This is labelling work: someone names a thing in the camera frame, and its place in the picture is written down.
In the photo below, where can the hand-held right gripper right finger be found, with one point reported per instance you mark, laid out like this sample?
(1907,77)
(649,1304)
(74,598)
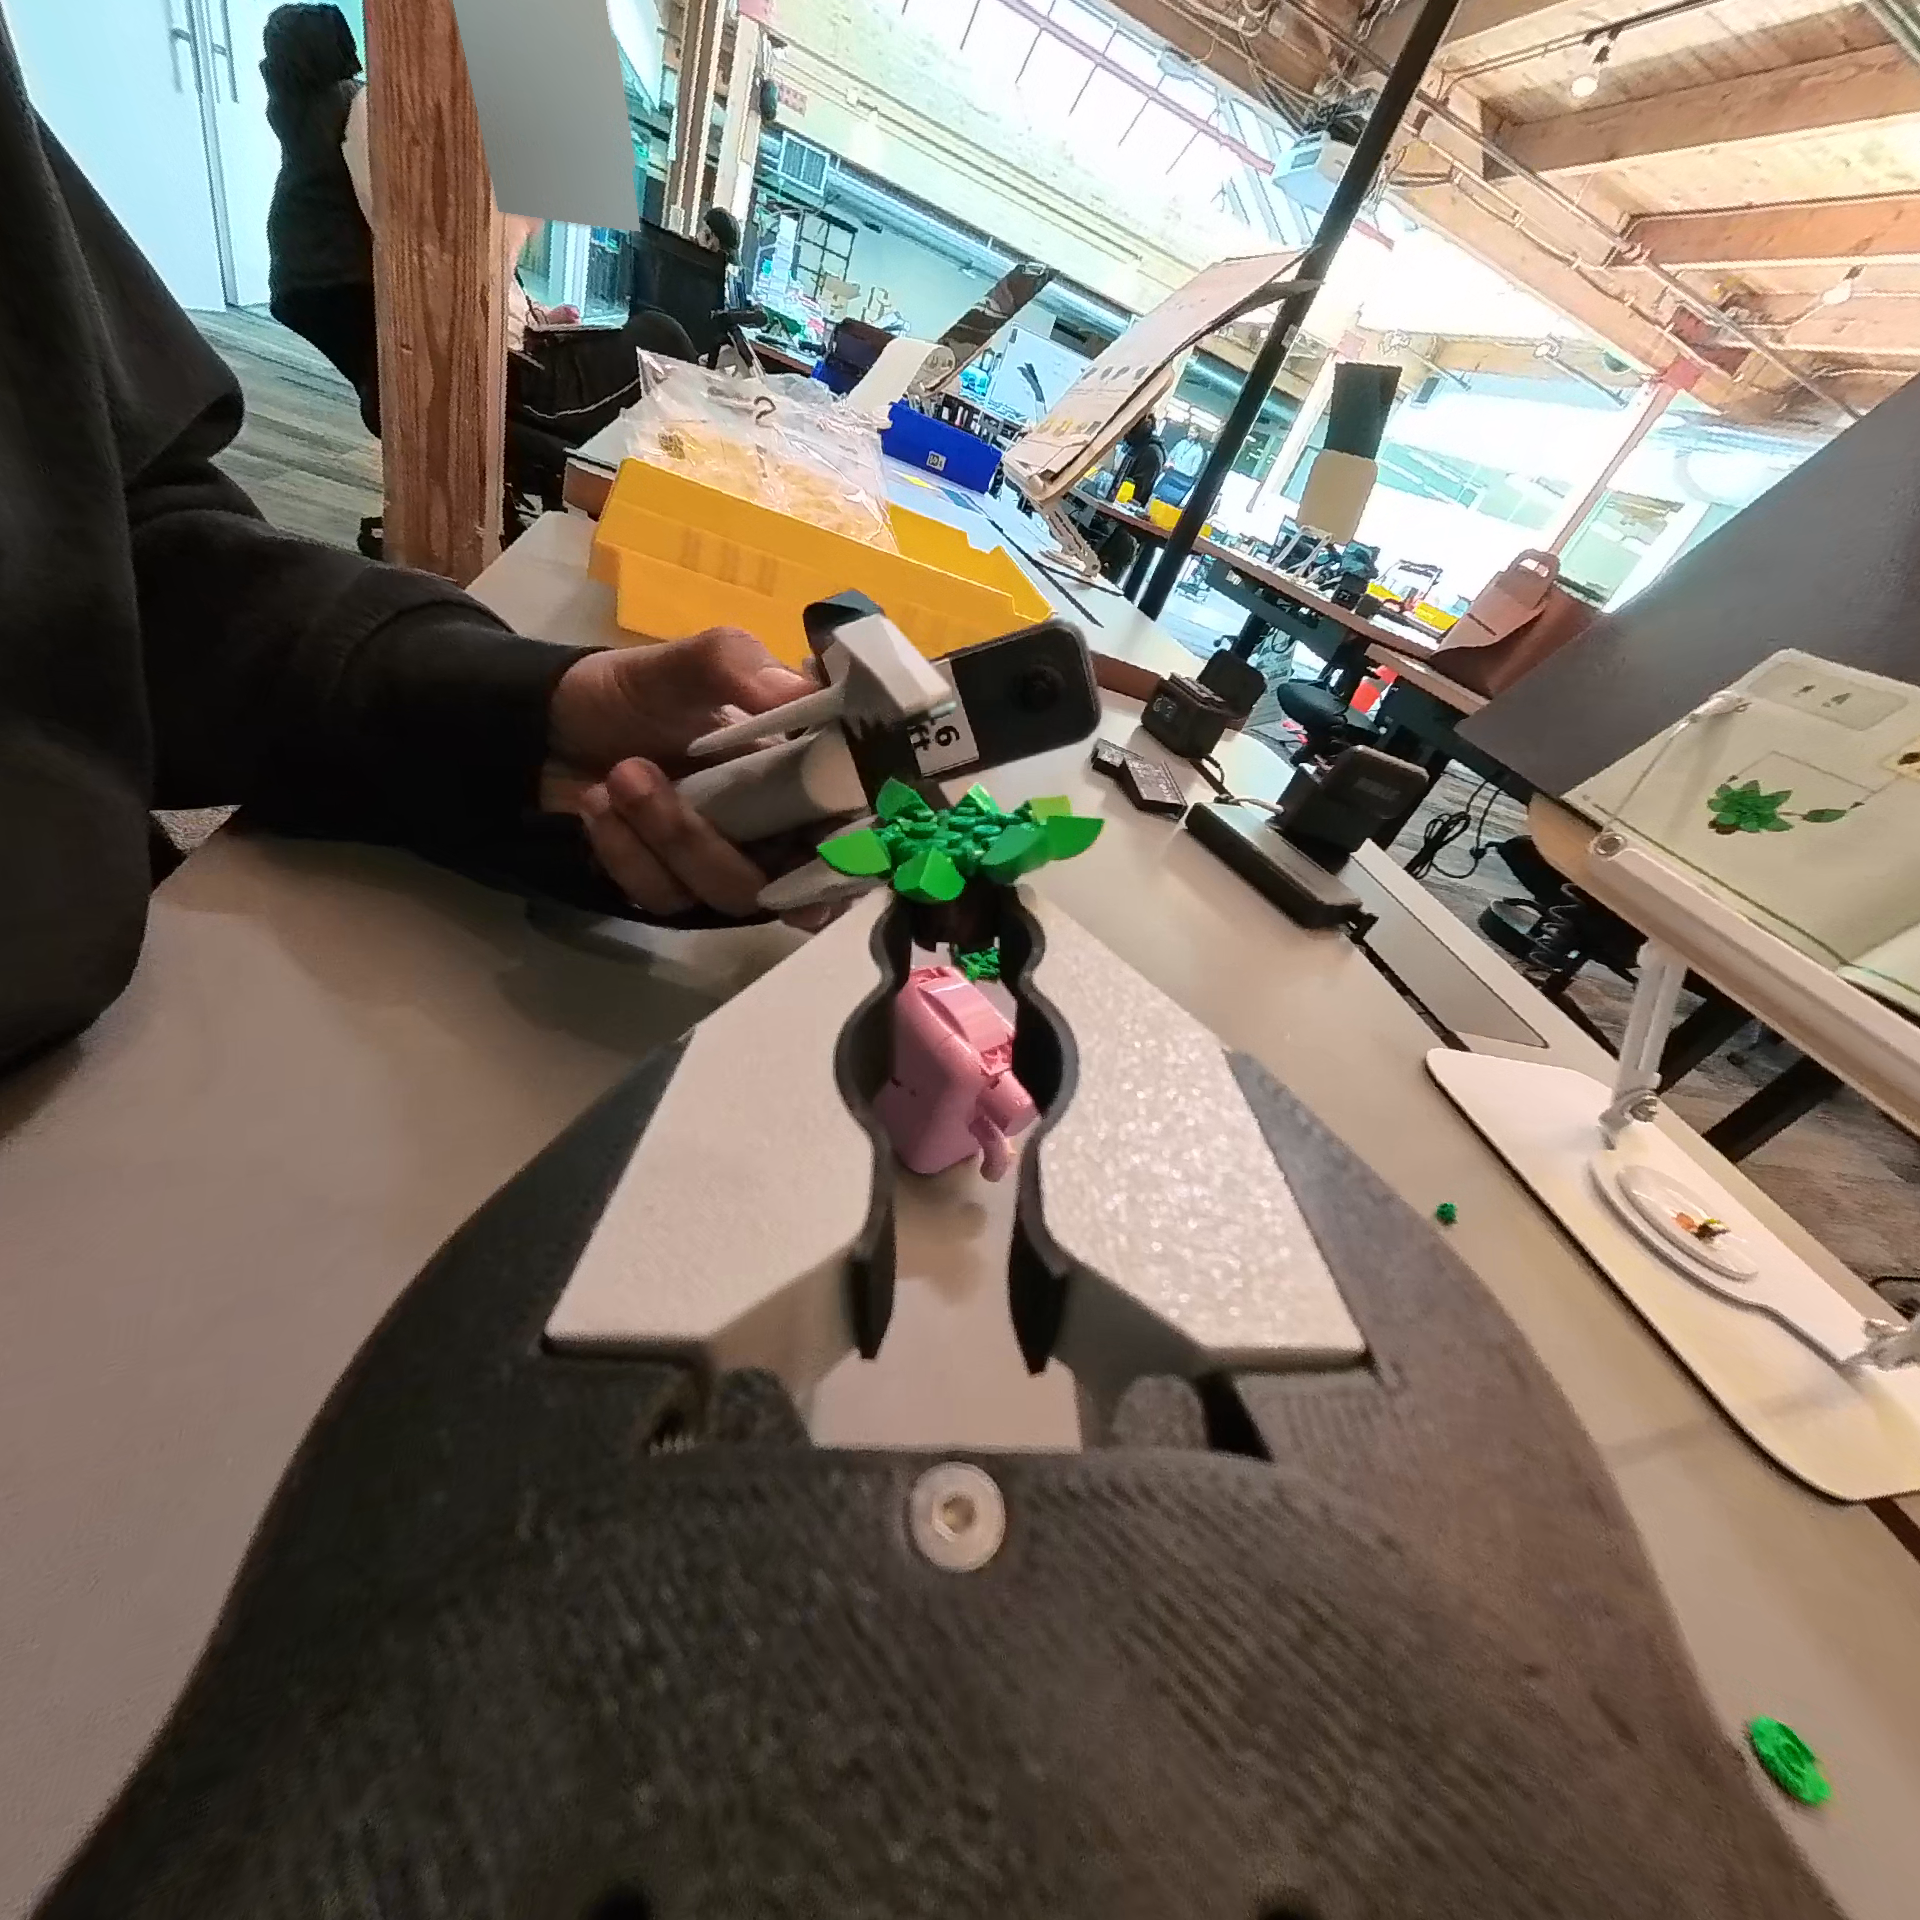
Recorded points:
(1186,1200)

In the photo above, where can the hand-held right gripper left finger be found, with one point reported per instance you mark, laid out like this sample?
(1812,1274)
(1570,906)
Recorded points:
(705,1200)

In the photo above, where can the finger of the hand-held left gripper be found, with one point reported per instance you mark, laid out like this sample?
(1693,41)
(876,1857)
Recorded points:
(892,674)

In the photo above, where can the brown toy trunk piece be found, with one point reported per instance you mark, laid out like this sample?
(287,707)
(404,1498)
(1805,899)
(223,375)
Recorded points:
(962,911)

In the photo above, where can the person's left forearm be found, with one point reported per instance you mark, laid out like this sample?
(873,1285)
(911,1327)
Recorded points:
(225,674)

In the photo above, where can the person's left hand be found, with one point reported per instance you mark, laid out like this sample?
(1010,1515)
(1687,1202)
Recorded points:
(646,690)

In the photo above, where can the small black flat items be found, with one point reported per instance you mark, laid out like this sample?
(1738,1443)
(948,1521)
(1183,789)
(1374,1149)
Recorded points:
(1142,778)

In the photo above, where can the black box device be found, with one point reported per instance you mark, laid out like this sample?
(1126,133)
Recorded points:
(1201,704)

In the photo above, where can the yellow storage bin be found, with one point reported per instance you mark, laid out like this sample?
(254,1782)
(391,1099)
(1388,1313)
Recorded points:
(722,569)

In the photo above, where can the blue storage bin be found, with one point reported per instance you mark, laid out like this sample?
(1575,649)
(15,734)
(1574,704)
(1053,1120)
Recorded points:
(939,441)

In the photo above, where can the pink toy box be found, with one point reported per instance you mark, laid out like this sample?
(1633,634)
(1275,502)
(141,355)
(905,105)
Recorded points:
(945,1080)

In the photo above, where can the clear plastic bags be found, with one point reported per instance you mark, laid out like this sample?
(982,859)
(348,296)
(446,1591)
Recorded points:
(765,435)

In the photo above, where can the long wooden workbench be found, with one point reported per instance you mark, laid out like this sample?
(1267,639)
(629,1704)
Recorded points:
(1350,609)

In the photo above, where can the leaning wooden board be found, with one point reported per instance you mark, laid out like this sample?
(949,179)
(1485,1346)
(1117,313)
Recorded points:
(1142,360)

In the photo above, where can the pale rounded board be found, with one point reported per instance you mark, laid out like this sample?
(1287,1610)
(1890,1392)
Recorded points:
(1546,1142)

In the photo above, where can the clear round container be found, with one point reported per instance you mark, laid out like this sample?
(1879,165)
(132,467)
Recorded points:
(1674,1218)

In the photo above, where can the wooden beam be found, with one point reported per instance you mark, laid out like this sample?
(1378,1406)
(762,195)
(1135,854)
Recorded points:
(435,299)

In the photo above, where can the white instruction stand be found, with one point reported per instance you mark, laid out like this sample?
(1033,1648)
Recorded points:
(1771,840)

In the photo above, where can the grey tilted panel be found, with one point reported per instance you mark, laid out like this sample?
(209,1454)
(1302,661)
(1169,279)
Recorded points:
(1724,599)

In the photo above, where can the green round toy flower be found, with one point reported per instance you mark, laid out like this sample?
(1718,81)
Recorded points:
(1788,1759)

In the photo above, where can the black steel post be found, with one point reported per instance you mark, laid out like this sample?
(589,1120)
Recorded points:
(1277,299)

